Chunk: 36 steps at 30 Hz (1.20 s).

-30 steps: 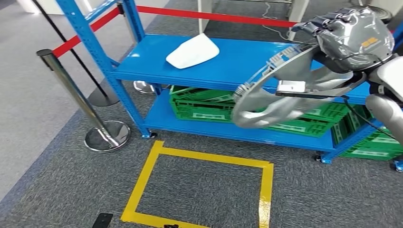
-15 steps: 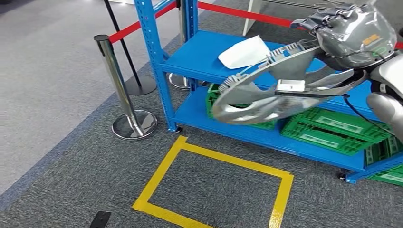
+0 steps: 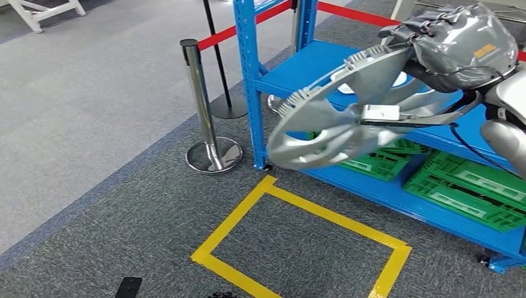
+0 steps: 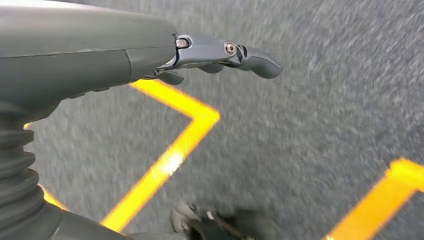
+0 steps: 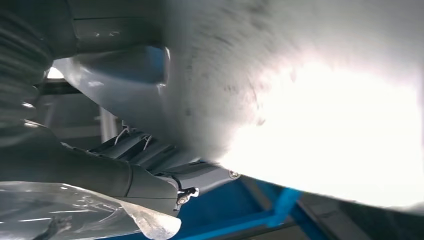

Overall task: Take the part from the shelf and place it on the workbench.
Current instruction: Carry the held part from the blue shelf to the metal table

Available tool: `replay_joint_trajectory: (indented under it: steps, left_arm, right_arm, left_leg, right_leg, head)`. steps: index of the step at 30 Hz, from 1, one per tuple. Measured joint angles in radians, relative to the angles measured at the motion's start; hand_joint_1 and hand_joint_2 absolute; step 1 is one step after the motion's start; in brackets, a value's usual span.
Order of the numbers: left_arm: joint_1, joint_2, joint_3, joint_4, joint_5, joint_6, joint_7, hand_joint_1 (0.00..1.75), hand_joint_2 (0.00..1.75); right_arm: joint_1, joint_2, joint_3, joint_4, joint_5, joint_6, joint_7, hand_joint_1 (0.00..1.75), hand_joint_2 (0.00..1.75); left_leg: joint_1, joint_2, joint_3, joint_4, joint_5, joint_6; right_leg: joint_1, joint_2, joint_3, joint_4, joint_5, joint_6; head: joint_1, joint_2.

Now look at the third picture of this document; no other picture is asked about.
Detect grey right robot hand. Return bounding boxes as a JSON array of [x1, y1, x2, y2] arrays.
[[377, 3, 519, 94]]

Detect silver wheel hubcap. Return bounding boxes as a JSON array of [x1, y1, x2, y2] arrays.
[[267, 44, 484, 171]]

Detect white plastic car part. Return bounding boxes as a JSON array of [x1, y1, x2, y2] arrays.
[[329, 69, 408, 96]]

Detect blue metal shelf rack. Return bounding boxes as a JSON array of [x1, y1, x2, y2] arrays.
[[233, 0, 526, 275]]

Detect red barrier belt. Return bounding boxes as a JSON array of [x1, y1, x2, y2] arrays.
[[196, 0, 296, 52], [316, 1, 526, 63]]

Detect black flat block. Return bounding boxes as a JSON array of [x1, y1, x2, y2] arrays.
[[114, 276, 143, 298]]

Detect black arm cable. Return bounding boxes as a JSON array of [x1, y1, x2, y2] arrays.
[[448, 123, 514, 174]]

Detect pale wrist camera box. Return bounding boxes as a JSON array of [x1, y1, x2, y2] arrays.
[[360, 104, 401, 126]]

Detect chrome stanchion post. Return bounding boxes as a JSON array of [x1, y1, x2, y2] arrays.
[[179, 38, 244, 175], [267, 0, 303, 117]]

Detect black stanchion post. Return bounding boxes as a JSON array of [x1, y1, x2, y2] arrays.
[[202, 0, 249, 120]]

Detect white table frame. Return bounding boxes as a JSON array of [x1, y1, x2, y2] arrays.
[[7, 0, 87, 35]]

